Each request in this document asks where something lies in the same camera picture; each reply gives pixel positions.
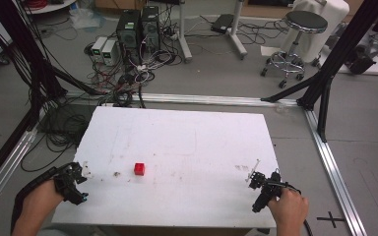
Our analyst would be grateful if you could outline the white table leg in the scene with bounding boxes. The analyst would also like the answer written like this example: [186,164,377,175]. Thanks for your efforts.
[176,0,193,64]
[227,0,249,61]

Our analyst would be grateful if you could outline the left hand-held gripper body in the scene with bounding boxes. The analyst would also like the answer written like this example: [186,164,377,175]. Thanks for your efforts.
[52,161,90,207]

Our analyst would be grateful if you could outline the black round stool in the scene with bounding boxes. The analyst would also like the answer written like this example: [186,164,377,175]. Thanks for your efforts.
[260,10,329,89]

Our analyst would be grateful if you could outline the red cube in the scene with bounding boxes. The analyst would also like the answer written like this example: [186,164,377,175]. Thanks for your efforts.
[133,162,147,177]

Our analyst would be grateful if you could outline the slim black computer tower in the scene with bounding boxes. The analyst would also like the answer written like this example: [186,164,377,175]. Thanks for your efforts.
[140,5,161,54]

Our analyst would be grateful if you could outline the large black computer tower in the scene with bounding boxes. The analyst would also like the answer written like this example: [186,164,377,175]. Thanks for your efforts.
[115,9,143,65]

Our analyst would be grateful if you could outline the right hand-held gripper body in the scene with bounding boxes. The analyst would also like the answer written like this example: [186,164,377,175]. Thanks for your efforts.
[248,170,291,214]

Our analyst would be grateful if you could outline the white power supply unit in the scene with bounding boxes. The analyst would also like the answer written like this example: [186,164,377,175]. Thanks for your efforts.
[91,35,108,62]
[101,39,120,67]

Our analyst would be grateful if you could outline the black frame strut with cables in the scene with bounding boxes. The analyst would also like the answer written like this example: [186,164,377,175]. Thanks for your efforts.
[0,0,106,99]

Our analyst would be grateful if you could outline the clear plastic bag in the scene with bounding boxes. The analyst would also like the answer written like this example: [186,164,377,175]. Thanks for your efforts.
[68,7,106,31]

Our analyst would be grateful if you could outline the black cable bundle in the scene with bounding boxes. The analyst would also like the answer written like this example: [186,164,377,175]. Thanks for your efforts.
[20,103,92,173]

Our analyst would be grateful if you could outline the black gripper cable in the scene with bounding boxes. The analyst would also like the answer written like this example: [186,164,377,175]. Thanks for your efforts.
[302,218,315,236]

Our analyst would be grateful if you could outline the tangle of mixed cables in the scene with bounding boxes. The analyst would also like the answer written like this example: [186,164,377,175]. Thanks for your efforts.
[83,19,191,109]

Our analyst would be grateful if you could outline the long aluminium rail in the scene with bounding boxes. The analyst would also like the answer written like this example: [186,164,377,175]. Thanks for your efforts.
[64,90,300,108]

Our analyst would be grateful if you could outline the black frame beam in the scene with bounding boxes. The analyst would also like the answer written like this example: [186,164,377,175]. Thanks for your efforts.
[0,109,35,195]

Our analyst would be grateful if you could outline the round white table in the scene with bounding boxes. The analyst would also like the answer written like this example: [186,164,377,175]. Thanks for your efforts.
[24,0,77,16]

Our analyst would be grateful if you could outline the flat black box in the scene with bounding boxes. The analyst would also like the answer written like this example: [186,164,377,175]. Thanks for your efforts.
[210,13,235,34]

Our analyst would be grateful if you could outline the black frame post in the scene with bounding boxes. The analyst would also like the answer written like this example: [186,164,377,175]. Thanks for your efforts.
[317,78,333,144]

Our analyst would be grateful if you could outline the black device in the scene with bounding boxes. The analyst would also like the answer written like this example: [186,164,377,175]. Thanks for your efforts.
[346,43,378,76]

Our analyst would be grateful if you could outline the person's right hand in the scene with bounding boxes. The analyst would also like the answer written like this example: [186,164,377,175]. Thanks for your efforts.
[268,188,310,236]

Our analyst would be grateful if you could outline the person's left hand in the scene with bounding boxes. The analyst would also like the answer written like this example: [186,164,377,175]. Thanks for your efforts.
[20,179,65,228]

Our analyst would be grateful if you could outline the black frame brace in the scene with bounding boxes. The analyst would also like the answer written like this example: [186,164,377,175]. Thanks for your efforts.
[260,73,320,103]

